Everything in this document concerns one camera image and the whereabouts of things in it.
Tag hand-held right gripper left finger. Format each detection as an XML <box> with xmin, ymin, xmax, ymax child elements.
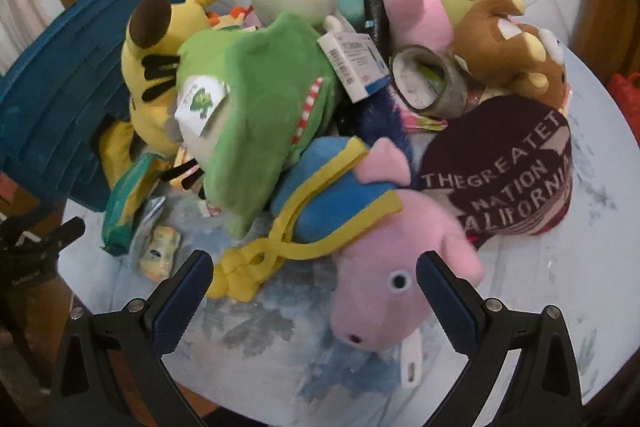
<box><xmin>49</xmin><ymin>250</ymin><xmax>216</xmax><ymax>427</ymax></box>

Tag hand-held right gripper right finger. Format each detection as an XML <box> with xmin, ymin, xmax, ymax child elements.
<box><xmin>414</xmin><ymin>250</ymin><xmax>585</xmax><ymax>427</ymax></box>

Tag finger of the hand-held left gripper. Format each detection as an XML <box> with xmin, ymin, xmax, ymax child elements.
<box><xmin>42</xmin><ymin>216</ymin><xmax>87</xmax><ymax>254</ymax></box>

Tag pink pig plush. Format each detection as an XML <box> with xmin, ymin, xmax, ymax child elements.
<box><xmin>205</xmin><ymin>137</ymin><xmax>486</xmax><ymax>353</ymax></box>

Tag blue plastic crate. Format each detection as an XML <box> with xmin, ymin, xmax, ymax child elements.
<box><xmin>0</xmin><ymin>0</ymin><xmax>211</xmax><ymax>212</ymax></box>

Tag small yellow white packet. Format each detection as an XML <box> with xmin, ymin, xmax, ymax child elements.
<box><xmin>139</xmin><ymin>227</ymin><xmax>182</xmax><ymax>283</ymax></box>

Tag green packet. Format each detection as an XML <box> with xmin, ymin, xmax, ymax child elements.
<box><xmin>100</xmin><ymin>152</ymin><xmax>161</xmax><ymax>258</ymax></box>

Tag maroon knit beanie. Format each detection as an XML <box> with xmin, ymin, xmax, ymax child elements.
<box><xmin>417</xmin><ymin>94</ymin><xmax>573</xmax><ymax>238</ymax></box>

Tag yellow striped plush toy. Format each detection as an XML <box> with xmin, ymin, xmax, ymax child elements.
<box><xmin>97</xmin><ymin>0</ymin><xmax>246</xmax><ymax>188</ymax></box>

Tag blue fuzzy plush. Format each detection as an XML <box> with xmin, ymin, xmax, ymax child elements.
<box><xmin>345</xmin><ymin>87</ymin><xmax>416</xmax><ymax>158</ymax></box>

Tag grey tape roll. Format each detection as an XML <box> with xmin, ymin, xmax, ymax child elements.
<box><xmin>390</xmin><ymin>44</ymin><xmax>468</xmax><ymax>118</ymax></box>

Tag green frog plush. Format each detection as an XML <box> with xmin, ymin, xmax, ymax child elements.
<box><xmin>167</xmin><ymin>12</ymin><xmax>346</xmax><ymax>240</ymax></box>

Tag white curtain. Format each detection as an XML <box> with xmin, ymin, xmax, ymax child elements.
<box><xmin>0</xmin><ymin>0</ymin><xmax>56</xmax><ymax>68</ymax></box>

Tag white barcode box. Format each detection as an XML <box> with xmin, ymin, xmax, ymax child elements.
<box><xmin>317</xmin><ymin>32</ymin><xmax>392</xmax><ymax>104</ymax></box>

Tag brown bear plush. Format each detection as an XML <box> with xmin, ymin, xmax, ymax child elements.
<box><xmin>447</xmin><ymin>0</ymin><xmax>571</xmax><ymax>98</ymax></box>

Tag orange red plush toy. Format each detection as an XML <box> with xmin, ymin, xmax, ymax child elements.
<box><xmin>207</xmin><ymin>4</ymin><xmax>251</xmax><ymax>30</ymax></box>

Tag red bag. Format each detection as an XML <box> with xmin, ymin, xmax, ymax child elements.
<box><xmin>607</xmin><ymin>72</ymin><xmax>640</xmax><ymax>138</ymax></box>

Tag white spatula handle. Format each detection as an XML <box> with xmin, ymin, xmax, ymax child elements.
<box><xmin>400</xmin><ymin>329</ymin><xmax>426</xmax><ymax>389</ymax></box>

